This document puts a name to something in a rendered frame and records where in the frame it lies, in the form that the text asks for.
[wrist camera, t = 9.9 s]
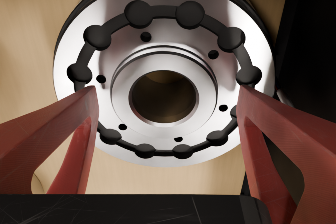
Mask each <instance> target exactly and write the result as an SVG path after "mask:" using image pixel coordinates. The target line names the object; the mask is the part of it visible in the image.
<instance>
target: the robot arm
mask: <svg viewBox="0 0 336 224"><path fill-rule="evenodd" d="M99 116H100V107H99V101H98V95H97V89H96V86H95V85H89V86H87V87H85V88H83V89H81V90H79V91H77V92H75V93H73V94H71V95H69V96H67V97H65V98H63V99H61V100H59V101H57V102H55V103H53V104H51V105H49V106H47V107H44V108H42V109H39V110H36V111H34V112H31V113H28V114H26V115H23V116H20V117H18V118H15V119H12V120H10V121H7V122H4V123H2V124H0V224H336V123H333V122H330V121H328V120H325V119H322V118H320V117H317V116H314V115H312V114H309V113H306V112H304V111H301V110H298V109H296V108H293V107H291V106H288V105H286V104H284V103H282V102H280V101H278V100H276V99H274V98H272V97H270V96H268V95H266V94H264V93H262V92H260V91H258V90H256V89H254V88H252V87H250V86H248V85H241V86H240V89H239V95H238V101H237V107H236V116H237V123H238V130H239V137H240V144H241V150H242V155H243V159H244V164H245V169H246V174H247V179H248V184H249V189H250V194H251V196H247V195H216V194H86V190H87V185H88V180H89V175H90V170H91V165H92V160H93V155H94V150H95V145H96V138H97V130H98V123H99ZM73 132H74V134H73V136H72V139H71V142H70V145H69V147H68V150H67V153H66V155H65V158H64V161H63V163H62V166H61V168H60V170H59V172H58V174H57V176H56V177H55V179H54V181H53V183H52V184H51V186H50V188H49V190H48V191H47V193H46V194H33V193H32V179H33V175H34V173H35V171H36V169H37V168H38V167H39V166H40V165H41V164H42V163H43V162H44V161H45V160H46V159H47V158H48V157H49V156H50V155H51V154H52V153H53V152H54V151H55V150H56V149H57V148H58V147H59V146H60V145H61V144H62V143H63V142H64V141H65V140H66V139H67V138H68V137H69V136H70V135H71V134H72V133H73ZM262 132H263V133H264V134H265V135H266V136H267V137H268V138H269V139H270V140H271V141H272V142H273V143H274V144H275V145H276V146H277V147H278V148H279V149H280V150H281V151H282V152H283V153H284V154H285V155H286V156H287V157H288V158H289V159H290V160H291V161H292V162H293V163H294V164H295V165H296V166H297V167H298V168H299V169H300V170H301V172H302V174H303V177H304V183H305V189H304V193H303V195H302V197H301V200H300V202H299V205H298V207H297V205H296V203H295V201H294V200H293V198H292V196H291V194H290V193H289V191H288V189H287V187H286V186H285V184H284V182H283V180H282V179H281V177H280V175H279V173H278V171H277V169H276V167H275V165H274V163H273V160H272V158H271V155H270V152H269V149H268V147H267V144H266V141H265V139H264V136H263V133H262Z"/></svg>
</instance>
